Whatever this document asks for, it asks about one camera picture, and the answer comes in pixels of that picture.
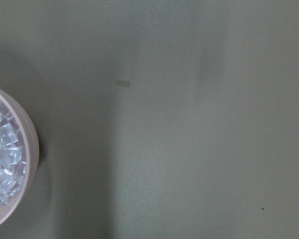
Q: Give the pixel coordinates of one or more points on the clear ice cubes pile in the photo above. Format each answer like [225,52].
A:
[12,156]

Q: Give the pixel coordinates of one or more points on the pink bowl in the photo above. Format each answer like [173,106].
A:
[30,137]

